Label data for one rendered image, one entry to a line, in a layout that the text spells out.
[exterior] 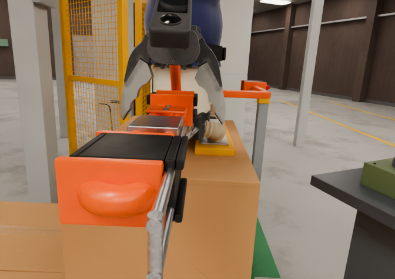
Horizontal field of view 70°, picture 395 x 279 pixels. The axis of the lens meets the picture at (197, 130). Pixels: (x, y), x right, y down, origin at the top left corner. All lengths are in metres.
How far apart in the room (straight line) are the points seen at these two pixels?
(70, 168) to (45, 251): 0.91
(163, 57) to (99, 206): 0.25
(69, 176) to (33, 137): 2.01
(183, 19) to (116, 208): 0.23
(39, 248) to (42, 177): 1.21
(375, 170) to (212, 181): 0.74
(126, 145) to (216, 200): 0.36
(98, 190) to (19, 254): 0.94
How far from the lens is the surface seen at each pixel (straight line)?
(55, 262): 1.05
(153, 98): 0.54
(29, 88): 2.16
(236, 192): 0.56
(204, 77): 0.40
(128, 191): 0.19
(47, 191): 2.32
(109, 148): 0.23
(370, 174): 1.19
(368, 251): 1.29
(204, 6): 0.75
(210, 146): 0.69
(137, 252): 0.65
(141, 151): 0.22
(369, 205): 1.07
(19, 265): 1.08
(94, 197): 0.20
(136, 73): 0.41
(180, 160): 0.20
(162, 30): 0.32
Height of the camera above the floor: 1.16
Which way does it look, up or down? 14 degrees down
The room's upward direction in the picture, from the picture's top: 3 degrees clockwise
